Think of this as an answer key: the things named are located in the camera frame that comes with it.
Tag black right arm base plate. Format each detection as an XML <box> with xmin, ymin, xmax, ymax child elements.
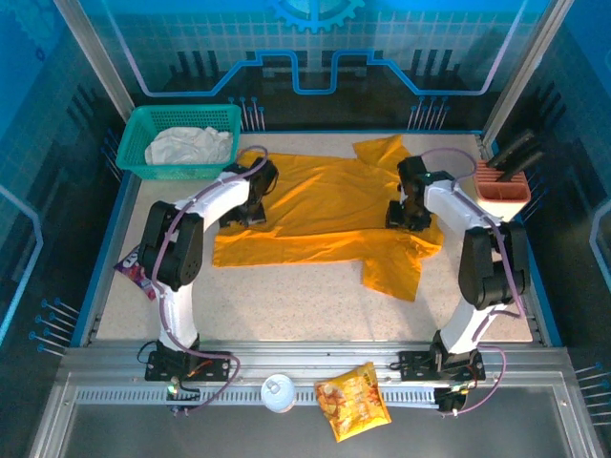
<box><xmin>398</xmin><ymin>350</ymin><xmax>487</xmax><ymax>383</ymax></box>

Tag white knife block terracotta top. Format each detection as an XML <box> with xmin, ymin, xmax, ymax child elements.
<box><xmin>472</xmin><ymin>160</ymin><xmax>533</xmax><ymax>223</ymax></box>

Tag white t-shirt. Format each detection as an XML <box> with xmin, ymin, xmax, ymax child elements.
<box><xmin>144</xmin><ymin>124</ymin><xmax>235</xmax><ymax>167</ymax></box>

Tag controller board with led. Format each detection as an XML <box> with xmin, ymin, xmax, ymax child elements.
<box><xmin>434</xmin><ymin>381</ymin><xmax>474</xmax><ymax>417</ymax></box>
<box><xmin>165</xmin><ymin>375</ymin><xmax>201</xmax><ymax>417</ymax></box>

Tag teal plastic basket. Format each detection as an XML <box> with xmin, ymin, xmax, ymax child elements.
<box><xmin>116</xmin><ymin>103</ymin><xmax>242</xmax><ymax>181</ymax></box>

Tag aluminium frame rail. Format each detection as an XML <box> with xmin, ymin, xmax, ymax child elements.
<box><xmin>28</xmin><ymin>339</ymin><xmax>610</xmax><ymax>458</ymax></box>

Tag black knife handle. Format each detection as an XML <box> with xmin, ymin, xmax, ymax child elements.
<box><xmin>496</xmin><ymin>150</ymin><xmax>545</xmax><ymax>185</ymax></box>
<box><xmin>485</xmin><ymin>128</ymin><xmax>537</xmax><ymax>168</ymax></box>

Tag yellow chips bag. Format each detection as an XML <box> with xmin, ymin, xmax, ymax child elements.
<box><xmin>313</xmin><ymin>361</ymin><xmax>392</xmax><ymax>444</ymax></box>

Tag left controller board with LED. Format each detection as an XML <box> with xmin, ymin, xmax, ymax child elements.
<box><xmin>165</xmin><ymin>375</ymin><xmax>201</xmax><ymax>417</ymax></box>

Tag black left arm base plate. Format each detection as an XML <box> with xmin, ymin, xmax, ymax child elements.
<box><xmin>144</xmin><ymin>350</ymin><xmax>233</xmax><ymax>383</ymax></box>

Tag right controller board with LED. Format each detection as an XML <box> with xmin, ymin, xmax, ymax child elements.
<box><xmin>434</xmin><ymin>381</ymin><xmax>474</xmax><ymax>417</ymax></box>

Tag orange t-shirt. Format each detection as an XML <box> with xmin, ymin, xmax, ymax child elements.
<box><xmin>212</xmin><ymin>135</ymin><xmax>445</xmax><ymax>302</ymax></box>

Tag grey slotted cable duct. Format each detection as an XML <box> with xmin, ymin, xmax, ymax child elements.
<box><xmin>74</xmin><ymin>388</ymin><xmax>440</xmax><ymax>407</ymax></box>

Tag aluminium frame post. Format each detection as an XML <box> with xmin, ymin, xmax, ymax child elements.
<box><xmin>480</xmin><ymin>0</ymin><xmax>574</xmax><ymax>144</ymax></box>
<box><xmin>52</xmin><ymin>0</ymin><xmax>137</xmax><ymax>126</ymax></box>

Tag purple candy bag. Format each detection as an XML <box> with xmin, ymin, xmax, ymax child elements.
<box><xmin>114</xmin><ymin>243</ymin><xmax>158</xmax><ymax>302</ymax></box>

